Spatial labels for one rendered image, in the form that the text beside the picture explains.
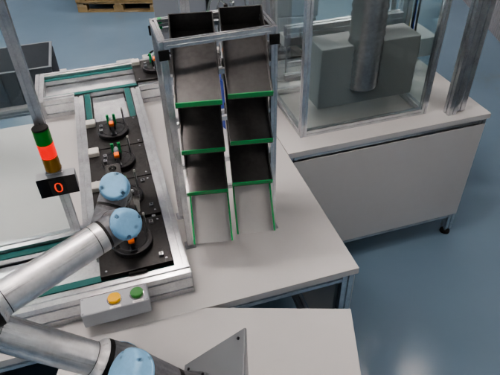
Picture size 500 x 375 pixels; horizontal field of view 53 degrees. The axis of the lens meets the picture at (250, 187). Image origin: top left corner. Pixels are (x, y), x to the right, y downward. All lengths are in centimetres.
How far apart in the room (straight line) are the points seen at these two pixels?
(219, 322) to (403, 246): 175
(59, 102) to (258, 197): 139
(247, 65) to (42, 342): 92
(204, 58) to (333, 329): 93
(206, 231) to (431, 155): 146
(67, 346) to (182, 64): 82
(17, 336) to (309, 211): 118
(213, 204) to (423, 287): 160
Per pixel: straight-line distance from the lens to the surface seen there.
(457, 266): 316
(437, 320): 287
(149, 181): 204
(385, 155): 260
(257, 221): 174
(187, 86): 145
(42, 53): 384
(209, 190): 160
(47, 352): 131
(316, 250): 187
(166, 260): 171
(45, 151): 165
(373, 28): 231
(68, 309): 172
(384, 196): 280
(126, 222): 118
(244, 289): 174
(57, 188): 173
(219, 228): 172
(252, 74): 149
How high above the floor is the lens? 221
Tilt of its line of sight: 39 degrees down
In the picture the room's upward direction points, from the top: 2 degrees counter-clockwise
